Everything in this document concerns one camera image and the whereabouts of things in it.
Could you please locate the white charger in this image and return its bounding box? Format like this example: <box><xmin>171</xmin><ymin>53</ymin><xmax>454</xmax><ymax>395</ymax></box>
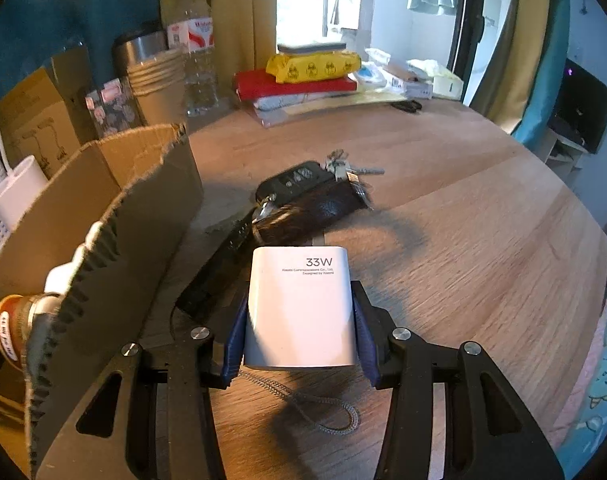
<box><xmin>243</xmin><ymin>246</ymin><xmax>359</xmax><ymax>370</ymax></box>

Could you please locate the stack of paper sheets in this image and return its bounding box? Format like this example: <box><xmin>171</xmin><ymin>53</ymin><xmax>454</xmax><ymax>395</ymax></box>
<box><xmin>253</xmin><ymin>87</ymin><xmax>407</xmax><ymax>128</ymax></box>

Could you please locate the white desk lamp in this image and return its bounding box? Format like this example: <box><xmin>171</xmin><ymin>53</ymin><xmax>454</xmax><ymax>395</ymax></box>
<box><xmin>0</xmin><ymin>72</ymin><xmax>51</xmax><ymax>233</ymax></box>

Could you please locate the black monitor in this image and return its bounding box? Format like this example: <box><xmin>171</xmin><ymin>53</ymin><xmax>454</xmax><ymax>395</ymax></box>
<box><xmin>553</xmin><ymin>57</ymin><xmax>607</xmax><ymax>155</ymax></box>

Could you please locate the clear water bottle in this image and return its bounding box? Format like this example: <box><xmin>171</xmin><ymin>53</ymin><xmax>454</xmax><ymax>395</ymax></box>
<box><xmin>166</xmin><ymin>0</ymin><xmax>220</xmax><ymax>117</ymax></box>

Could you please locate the cardboard box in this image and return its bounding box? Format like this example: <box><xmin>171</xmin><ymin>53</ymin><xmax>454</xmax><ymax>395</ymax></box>
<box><xmin>0</xmin><ymin>122</ymin><xmax>204</xmax><ymax>480</ymax></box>

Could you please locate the black sliding door frame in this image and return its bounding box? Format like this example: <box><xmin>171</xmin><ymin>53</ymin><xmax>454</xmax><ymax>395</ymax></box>
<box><xmin>446</xmin><ymin>0</ymin><xmax>487</xmax><ymax>73</ymax></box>

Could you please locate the white power bank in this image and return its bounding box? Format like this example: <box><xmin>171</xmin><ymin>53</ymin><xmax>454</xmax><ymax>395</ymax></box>
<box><xmin>277</xmin><ymin>39</ymin><xmax>347</xmax><ymax>56</ymax></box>

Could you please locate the bunch of metal keys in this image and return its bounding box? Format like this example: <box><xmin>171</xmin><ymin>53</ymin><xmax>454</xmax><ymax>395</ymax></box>
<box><xmin>323</xmin><ymin>149</ymin><xmax>385</xmax><ymax>208</ymax></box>

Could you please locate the yellow curtain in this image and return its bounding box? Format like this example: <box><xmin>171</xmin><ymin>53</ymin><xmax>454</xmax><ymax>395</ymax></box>
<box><xmin>203</xmin><ymin>0</ymin><xmax>279</xmax><ymax>73</ymax></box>
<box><xmin>466</xmin><ymin>0</ymin><xmax>554</xmax><ymax>133</ymax></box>

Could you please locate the stack of paper cups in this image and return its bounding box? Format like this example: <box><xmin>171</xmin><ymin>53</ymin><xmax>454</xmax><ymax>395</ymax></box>
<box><xmin>126</xmin><ymin>49</ymin><xmax>189</xmax><ymax>128</ymax></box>

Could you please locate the steel thermos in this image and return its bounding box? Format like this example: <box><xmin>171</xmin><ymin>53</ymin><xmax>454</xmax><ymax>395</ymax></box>
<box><xmin>112</xmin><ymin>30</ymin><xmax>171</xmax><ymax>86</ymax></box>

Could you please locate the brown printed carton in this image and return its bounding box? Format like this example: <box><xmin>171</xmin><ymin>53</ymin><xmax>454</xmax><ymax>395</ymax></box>
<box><xmin>0</xmin><ymin>47</ymin><xmax>129</xmax><ymax>181</ymax></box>

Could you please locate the teal curtain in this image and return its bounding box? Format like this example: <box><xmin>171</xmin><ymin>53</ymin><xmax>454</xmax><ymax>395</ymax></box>
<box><xmin>0</xmin><ymin>0</ymin><xmax>209</xmax><ymax>91</ymax></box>
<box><xmin>511</xmin><ymin>0</ymin><xmax>571</xmax><ymax>156</ymax></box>

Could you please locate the white pill bottle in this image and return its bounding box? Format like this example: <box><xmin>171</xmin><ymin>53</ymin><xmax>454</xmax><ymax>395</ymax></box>
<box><xmin>44</xmin><ymin>242</ymin><xmax>91</xmax><ymax>295</ymax></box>

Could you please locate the blue printed blanket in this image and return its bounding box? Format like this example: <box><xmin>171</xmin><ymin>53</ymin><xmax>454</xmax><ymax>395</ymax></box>
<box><xmin>553</xmin><ymin>230</ymin><xmax>607</xmax><ymax>480</ymax></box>

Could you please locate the red folder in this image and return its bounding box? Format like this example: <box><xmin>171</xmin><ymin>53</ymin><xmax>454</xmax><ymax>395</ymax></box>
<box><xmin>233</xmin><ymin>69</ymin><xmax>358</xmax><ymax>102</ymax></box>

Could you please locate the clear plastic bag blue print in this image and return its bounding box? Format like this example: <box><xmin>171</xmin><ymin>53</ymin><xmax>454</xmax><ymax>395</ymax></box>
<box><xmin>356</xmin><ymin>60</ymin><xmax>387</xmax><ymax>86</ymax></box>

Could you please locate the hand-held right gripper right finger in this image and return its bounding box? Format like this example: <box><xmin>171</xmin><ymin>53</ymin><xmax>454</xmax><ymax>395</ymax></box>
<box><xmin>351</xmin><ymin>280</ymin><xmax>567</xmax><ymax>480</ymax></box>

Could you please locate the white computer desk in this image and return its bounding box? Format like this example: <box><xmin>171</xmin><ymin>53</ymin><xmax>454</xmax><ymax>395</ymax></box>
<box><xmin>543</xmin><ymin>125</ymin><xmax>591</xmax><ymax>181</ymax></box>

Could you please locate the small patterned glass jar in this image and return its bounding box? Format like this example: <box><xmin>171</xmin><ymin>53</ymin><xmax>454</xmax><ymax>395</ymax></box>
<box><xmin>84</xmin><ymin>85</ymin><xmax>115</xmax><ymax>138</ymax></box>
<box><xmin>106</xmin><ymin>79</ymin><xmax>144</xmax><ymax>133</ymax></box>

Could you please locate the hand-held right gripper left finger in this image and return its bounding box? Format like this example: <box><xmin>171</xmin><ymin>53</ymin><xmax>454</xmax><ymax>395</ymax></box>
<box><xmin>33</xmin><ymin>290</ymin><xmax>249</xmax><ymax>480</ymax></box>

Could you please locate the dark leather key pouch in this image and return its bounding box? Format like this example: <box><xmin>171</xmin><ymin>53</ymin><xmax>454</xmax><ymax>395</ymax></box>
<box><xmin>253</xmin><ymin>182</ymin><xmax>374</xmax><ymax>243</ymax></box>

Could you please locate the yellow tissue packet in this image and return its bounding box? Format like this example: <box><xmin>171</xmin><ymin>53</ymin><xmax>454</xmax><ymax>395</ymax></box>
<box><xmin>266</xmin><ymin>51</ymin><xmax>361</xmax><ymax>85</ymax></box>

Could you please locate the red gold tin can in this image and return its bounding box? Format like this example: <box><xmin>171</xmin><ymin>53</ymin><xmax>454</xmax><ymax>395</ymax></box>
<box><xmin>0</xmin><ymin>294</ymin><xmax>61</xmax><ymax>371</ymax></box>

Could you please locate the black flashlight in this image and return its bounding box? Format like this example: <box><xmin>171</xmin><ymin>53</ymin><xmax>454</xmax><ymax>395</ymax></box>
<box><xmin>170</xmin><ymin>210</ymin><xmax>361</xmax><ymax>433</ymax></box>

